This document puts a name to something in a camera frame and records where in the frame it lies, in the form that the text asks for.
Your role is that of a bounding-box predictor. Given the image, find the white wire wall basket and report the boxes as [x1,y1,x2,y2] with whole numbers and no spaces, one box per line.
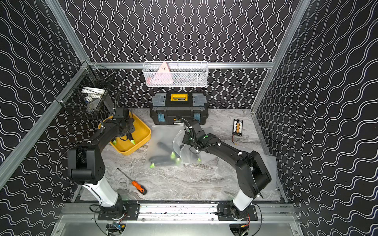
[142,61,209,88]

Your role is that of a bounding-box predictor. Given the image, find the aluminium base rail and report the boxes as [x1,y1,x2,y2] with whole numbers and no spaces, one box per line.
[58,202,296,223]

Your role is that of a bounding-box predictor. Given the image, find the orange handled screwdriver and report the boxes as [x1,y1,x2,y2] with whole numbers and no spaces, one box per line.
[117,168,147,195]

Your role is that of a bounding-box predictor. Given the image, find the white tape roll in basket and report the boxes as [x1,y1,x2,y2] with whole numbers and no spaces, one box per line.
[81,87,106,103]

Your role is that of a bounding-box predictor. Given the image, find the clear plastic bag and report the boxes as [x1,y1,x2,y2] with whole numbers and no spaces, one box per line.
[217,152,277,200]
[173,130,216,164]

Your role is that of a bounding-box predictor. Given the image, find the yellow plastic tray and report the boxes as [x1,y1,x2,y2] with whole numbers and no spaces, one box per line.
[109,112,152,156]

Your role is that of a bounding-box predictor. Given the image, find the clear zip-top bag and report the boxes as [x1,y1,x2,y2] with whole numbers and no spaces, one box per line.
[145,125,183,169]

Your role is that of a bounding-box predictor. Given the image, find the pink triangular card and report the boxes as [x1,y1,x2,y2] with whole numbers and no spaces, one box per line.
[152,62,174,86]

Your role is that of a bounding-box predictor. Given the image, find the black phone with orange screen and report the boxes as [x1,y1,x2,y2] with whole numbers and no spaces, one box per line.
[232,119,243,136]

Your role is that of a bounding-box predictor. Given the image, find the black wire corner basket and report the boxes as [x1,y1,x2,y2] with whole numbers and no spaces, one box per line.
[57,65,117,119]

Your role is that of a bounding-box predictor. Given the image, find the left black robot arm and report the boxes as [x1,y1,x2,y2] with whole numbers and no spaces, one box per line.
[68,108,135,217]

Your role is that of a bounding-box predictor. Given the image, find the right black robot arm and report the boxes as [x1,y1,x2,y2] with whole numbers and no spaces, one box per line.
[183,120,272,219]

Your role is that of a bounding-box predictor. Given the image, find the black yellow toolbox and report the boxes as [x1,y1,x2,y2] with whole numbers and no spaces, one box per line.
[149,92,209,125]

